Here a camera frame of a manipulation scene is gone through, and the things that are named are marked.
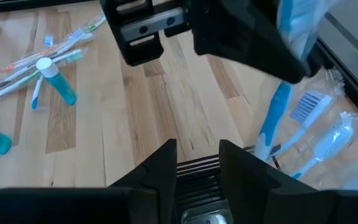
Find orange toothbrush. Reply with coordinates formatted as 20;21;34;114
0;39;62;74

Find green blue toothbrush in wrapper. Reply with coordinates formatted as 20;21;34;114
50;14;108;55

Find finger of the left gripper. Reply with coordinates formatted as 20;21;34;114
305;39;327;78
187;0;308;85

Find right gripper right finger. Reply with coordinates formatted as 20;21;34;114
218;139;358;224

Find red toothbrush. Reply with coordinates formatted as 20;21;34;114
0;60;46;89

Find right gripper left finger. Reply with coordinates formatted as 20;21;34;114
0;139;178;224

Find white toothbrush blue bristles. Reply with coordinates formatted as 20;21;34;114
268;90;334;158

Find black wire rack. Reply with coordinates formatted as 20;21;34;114
175;154;229;211

